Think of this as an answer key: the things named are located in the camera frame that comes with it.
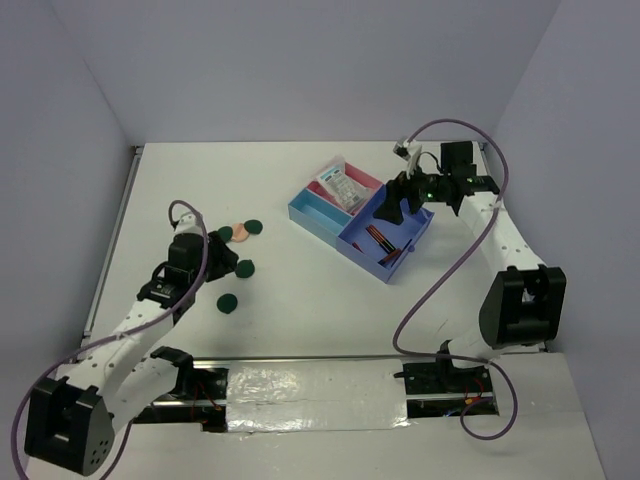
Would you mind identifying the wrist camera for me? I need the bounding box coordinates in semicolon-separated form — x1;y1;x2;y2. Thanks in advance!
174;212;203;237
393;138;422;179

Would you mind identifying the cotton pad pack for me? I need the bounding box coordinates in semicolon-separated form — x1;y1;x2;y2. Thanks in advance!
314;155;381;215

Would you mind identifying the three-compartment organizer box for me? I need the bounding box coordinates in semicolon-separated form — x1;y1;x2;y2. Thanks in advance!
288;179;434;284

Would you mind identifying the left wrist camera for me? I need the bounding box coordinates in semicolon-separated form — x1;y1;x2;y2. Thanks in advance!
174;212;203;237

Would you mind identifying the green round puff top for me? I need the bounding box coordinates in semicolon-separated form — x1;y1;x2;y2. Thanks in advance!
243;219;263;235

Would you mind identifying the dark red lip gloss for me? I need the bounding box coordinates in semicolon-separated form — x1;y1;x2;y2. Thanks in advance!
369;225;396;251

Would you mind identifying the green round puff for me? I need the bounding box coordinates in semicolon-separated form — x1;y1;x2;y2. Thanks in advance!
216;293;238;314
235;259;256;279
243;219;263;235
217;226;233;243

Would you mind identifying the slanted red lip gloss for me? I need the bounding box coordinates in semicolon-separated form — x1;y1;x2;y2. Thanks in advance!
351;242;364;254

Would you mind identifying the red lip gloss tube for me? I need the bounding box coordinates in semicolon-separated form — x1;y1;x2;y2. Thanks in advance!
366;227;391;253

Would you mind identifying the metal mounting rail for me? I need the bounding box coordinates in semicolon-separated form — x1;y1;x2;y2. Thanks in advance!
134;361;498;433

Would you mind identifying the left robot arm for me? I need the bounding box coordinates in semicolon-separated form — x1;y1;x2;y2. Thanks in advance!
24;213;238;476

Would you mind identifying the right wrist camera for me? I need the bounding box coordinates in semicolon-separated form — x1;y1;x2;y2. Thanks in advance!
393;138;422;179

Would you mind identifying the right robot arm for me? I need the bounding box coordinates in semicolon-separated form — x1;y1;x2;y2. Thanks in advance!
374;140;567;391

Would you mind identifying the green round puff bottom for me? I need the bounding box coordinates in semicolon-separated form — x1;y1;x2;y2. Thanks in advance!
216;293;238;314

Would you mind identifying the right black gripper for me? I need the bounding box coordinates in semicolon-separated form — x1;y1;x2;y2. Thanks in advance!
373;156;450;225

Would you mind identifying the silver foil tape panel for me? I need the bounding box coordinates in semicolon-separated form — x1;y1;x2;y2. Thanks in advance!
226;359;409;433

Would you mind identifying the long red lip gloss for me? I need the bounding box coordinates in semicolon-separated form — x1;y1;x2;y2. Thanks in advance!
378;249;402;265

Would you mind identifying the pink puff upper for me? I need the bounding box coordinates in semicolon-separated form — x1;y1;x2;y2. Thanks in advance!
231;223;250;243

